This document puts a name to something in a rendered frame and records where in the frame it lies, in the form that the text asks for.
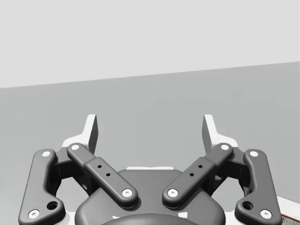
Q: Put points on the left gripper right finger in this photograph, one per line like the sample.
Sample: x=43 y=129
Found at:
x=257 y=178

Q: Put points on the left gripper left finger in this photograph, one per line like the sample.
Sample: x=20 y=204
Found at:
x=39 y=178

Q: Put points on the red carton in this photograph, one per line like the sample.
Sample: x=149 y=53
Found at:
x=291 y=211

